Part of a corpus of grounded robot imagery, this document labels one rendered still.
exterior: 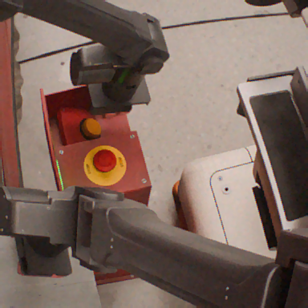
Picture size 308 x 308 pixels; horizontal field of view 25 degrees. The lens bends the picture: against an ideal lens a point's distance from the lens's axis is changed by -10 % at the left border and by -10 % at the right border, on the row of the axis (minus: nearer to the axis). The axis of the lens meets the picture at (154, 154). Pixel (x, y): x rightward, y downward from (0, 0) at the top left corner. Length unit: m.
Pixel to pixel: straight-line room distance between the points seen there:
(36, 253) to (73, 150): 0.44
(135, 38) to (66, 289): 0.37
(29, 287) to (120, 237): 0.36
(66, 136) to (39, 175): 0.79
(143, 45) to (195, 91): 1.19
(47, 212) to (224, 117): 1.48
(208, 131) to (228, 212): 0.44
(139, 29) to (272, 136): 0.24
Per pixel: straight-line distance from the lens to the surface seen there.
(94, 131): 1.36
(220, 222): 1.79
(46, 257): 0.89
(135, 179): 1.27
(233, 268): 0.49
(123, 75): 1.16
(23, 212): 0.75
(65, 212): 0.77
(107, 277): 1.98
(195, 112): 2.20
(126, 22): 1.02
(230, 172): 1.84
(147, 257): 0.60
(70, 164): 1.28
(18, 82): 2.25
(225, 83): 2.26
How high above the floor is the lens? 1.97
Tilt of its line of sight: 68 degrees down
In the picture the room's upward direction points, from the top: 10 degrees clockwise
